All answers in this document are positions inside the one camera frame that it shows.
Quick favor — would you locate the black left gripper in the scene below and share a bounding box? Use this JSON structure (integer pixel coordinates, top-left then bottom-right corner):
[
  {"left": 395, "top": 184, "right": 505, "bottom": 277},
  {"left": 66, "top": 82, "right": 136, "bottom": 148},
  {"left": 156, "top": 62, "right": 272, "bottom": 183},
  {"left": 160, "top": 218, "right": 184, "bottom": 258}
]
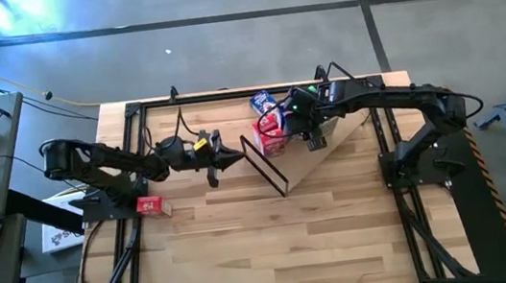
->
[{"left": 178, "top": 126, "right": 250, "bottom": 192}]

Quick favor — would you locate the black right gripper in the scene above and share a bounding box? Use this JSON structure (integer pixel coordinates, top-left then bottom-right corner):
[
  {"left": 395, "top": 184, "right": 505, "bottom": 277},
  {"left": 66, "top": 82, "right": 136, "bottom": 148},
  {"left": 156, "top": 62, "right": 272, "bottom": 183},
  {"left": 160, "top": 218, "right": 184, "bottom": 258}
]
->
[{"left": 277, "top": 81, "right": 349, "bottom": 154}]

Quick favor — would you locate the blue Frosted Flakes cereal box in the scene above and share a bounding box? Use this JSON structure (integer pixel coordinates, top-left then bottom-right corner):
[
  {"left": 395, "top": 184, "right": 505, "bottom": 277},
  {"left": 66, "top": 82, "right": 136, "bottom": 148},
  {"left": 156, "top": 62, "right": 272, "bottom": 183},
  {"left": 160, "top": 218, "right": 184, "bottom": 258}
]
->
[{"left": 248, "top": 87, "right": 279, "bottom": 118}]

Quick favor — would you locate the yellow label tag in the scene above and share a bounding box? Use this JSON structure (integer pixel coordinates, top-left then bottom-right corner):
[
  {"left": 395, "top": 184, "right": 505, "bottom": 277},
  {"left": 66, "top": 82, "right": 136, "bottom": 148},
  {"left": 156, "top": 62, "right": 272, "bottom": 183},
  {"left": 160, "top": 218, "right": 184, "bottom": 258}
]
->
[{"left": 192, "top": 136, "right": 210, "bottom": 153}]

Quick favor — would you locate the white printed box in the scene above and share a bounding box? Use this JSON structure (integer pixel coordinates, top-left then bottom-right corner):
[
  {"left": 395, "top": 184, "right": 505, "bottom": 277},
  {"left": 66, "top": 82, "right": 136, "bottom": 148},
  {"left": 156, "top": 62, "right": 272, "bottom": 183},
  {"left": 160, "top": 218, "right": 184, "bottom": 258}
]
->
[{"left": 35, "top": 182, "right": 103, "bottom": 255}]

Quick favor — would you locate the black support beam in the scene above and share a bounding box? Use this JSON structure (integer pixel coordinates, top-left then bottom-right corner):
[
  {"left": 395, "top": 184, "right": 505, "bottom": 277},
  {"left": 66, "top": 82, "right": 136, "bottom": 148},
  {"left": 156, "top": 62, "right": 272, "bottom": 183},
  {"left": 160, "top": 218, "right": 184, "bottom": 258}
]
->
[{"left": 2, "top": 180, "right": 86, "bottom": 240}]

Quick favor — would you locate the black hazard-striped floor mat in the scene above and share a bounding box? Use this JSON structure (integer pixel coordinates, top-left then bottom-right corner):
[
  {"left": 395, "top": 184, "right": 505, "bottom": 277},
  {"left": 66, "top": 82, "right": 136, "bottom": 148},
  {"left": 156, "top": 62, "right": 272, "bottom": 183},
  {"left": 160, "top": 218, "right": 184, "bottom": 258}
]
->
[{"left": 413, "top": 78, "right": 506, "bottom": 283}]

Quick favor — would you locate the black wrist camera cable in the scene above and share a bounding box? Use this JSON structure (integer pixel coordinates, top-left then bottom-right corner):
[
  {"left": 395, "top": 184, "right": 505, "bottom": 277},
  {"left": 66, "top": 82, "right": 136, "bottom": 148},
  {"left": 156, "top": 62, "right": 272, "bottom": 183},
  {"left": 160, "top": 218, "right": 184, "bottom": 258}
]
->
[{"left": 254, "top": 98, "right": 304, "bottom": 142}]

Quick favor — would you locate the thin black bent cable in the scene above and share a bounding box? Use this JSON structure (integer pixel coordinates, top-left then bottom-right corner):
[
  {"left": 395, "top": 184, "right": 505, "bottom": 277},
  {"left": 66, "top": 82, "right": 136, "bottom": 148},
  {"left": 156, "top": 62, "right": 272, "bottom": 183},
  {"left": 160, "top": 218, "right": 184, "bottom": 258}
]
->
[{"left": 324, "top": 56, "right": 363, "bottom": 86}]

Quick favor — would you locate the wooden shelf with black frame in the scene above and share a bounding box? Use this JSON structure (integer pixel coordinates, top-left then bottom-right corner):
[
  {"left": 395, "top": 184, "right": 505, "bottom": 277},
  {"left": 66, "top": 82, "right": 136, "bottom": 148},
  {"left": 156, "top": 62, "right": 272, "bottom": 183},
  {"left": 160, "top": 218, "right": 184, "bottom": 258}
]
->
[{"left": 233, "top": 78, "right": 375, "bottom": 202}]

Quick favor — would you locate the black aluminium table frame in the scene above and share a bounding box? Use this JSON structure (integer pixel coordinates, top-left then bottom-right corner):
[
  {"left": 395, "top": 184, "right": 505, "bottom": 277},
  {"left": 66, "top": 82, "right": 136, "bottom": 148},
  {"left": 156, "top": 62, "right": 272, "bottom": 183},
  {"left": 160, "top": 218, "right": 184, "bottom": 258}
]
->
[{"left": 55, "top": 60, "right": 482, "bottom": 283}]

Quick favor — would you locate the black floor cable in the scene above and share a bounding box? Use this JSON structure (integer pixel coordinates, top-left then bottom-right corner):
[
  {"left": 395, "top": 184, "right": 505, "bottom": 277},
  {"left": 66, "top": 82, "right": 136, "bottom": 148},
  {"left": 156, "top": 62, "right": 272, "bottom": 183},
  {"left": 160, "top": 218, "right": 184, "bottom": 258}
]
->
[{"left": 0, "top": 44, "right": 101, "bottom": 134}]

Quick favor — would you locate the black keyboard cable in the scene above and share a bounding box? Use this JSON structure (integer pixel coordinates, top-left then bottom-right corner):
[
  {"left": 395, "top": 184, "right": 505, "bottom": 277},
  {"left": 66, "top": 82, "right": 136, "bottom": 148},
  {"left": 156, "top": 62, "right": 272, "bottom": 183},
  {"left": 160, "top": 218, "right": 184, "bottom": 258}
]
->
[{"left": 0, "top": 148, "right": 48, "bottom": 179}]

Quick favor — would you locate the yellow floor cable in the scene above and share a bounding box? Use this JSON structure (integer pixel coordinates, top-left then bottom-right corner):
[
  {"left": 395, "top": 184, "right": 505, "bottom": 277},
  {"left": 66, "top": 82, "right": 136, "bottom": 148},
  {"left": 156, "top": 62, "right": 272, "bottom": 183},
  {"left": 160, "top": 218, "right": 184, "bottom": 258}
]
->
[{"left": 0, "top": 32, "right": 101, "bottom": 119}]

